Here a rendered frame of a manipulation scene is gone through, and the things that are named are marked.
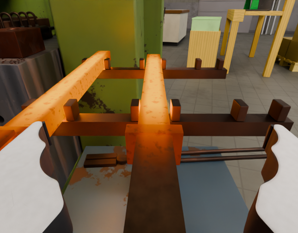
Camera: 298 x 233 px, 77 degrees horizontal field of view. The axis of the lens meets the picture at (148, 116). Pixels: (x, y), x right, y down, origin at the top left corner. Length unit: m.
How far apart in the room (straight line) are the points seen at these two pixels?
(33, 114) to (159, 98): 0.13
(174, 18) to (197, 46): 2.76
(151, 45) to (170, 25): 5.22
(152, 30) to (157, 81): 0.81
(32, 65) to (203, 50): 3.25
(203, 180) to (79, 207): 0.29
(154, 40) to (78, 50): 0.51
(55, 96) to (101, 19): 0.44
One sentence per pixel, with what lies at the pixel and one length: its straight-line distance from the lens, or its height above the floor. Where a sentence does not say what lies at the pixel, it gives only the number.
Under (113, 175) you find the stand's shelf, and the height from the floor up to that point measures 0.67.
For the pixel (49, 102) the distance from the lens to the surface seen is 0.23.
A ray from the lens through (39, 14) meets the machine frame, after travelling 1.11.
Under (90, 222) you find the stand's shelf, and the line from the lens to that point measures 0.43.
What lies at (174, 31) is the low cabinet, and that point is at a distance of 6.29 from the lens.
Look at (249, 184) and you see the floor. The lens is 1.50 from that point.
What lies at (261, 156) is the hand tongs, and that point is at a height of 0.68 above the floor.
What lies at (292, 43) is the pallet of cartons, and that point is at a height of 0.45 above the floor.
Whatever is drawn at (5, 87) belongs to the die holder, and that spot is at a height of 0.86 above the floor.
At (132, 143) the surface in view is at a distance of 0.15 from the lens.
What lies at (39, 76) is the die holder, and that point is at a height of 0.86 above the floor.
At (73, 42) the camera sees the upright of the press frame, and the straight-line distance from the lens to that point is 0.69.
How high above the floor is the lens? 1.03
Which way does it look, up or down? 30 degrees down
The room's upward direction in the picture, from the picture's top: straight up
